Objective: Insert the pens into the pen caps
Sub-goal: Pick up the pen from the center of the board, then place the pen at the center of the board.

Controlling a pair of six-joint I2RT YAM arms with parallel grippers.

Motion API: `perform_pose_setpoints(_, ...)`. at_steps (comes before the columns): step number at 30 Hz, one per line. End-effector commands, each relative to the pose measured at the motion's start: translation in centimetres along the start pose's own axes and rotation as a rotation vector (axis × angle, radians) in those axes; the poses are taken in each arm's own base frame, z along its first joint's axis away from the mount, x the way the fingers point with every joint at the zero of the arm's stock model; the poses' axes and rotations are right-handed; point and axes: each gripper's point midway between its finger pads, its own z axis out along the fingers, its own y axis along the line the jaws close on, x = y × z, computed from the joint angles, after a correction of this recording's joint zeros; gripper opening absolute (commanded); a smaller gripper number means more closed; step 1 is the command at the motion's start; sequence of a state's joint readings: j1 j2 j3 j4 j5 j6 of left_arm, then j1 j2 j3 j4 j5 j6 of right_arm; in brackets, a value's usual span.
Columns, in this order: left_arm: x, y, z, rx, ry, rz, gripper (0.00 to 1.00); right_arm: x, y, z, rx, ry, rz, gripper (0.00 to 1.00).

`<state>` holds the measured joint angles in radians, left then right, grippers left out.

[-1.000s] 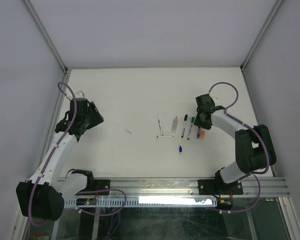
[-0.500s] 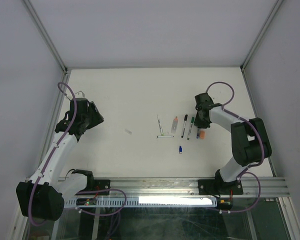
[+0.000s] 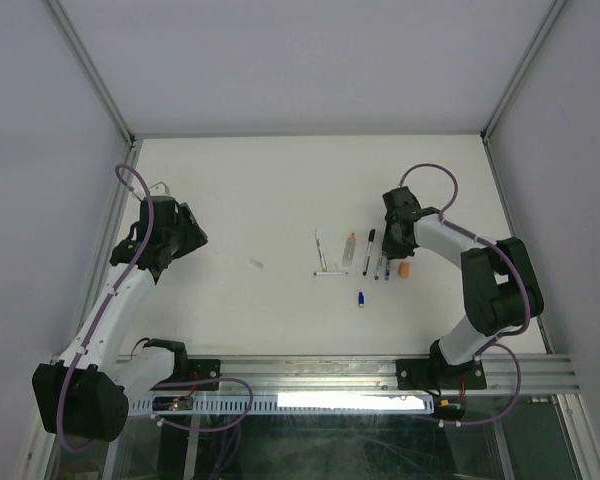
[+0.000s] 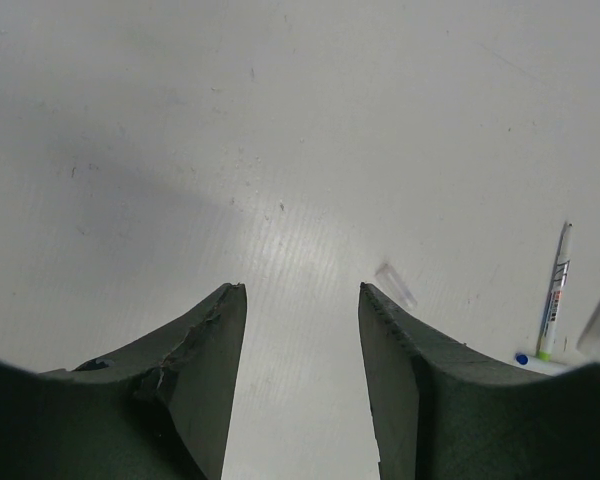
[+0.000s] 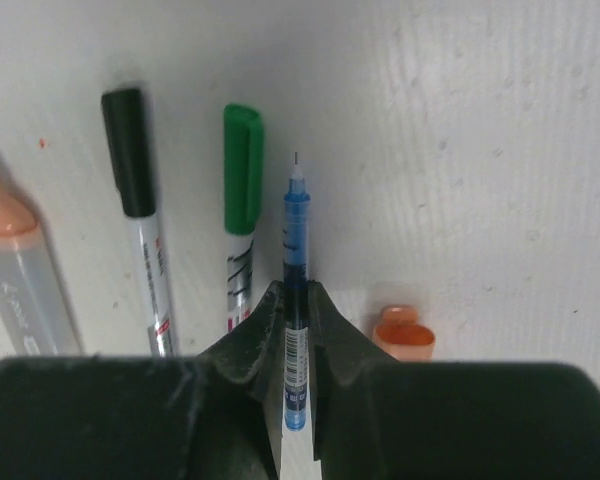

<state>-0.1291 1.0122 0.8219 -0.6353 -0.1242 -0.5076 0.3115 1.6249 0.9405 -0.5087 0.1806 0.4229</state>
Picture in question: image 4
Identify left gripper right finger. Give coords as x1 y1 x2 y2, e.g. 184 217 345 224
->
358 283 600 479

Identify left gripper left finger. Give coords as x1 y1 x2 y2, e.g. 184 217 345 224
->
0 284 247 479

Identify white pen blue tip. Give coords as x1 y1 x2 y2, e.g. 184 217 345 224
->
514 353 571 376

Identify white pen clear cap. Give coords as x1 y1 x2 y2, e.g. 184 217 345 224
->
537 222 573 361

